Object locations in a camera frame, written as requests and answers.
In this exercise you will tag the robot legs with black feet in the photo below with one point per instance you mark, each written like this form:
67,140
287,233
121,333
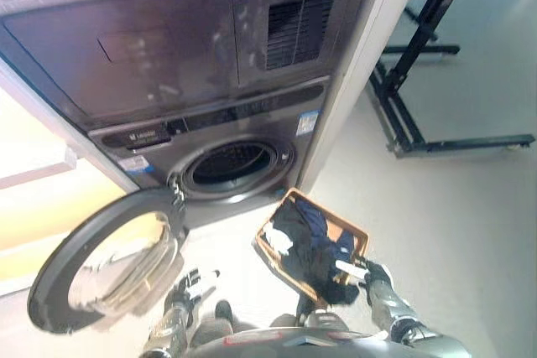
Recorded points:
251,318

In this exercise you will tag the brown rectangular laundry basket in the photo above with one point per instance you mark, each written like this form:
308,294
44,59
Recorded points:
354,234

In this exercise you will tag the grey robot torso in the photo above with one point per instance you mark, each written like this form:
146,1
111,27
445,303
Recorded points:
319,343

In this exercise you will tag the dark grey washer dryer tower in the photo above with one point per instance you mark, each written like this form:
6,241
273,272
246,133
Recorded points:
176,81

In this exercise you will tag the round washing machine door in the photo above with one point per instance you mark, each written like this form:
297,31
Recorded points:
105,261

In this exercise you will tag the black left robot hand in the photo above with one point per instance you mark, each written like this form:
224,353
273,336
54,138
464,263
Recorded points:
194,283

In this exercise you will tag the blue energy label sticker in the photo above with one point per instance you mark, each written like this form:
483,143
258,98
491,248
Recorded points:
307,122

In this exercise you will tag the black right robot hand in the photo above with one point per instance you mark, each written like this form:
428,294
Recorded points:
371,274

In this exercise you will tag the blue white label sticker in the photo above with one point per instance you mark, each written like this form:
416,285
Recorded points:
135,165

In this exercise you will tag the black metal wheeled rack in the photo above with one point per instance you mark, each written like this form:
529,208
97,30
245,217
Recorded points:
423,94

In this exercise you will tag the white cabinet side panel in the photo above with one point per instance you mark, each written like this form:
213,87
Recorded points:
356,69

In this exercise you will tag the white cloth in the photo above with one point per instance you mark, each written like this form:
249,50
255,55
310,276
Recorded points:
279,238

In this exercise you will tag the dark navy clothes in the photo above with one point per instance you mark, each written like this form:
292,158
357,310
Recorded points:
312,249

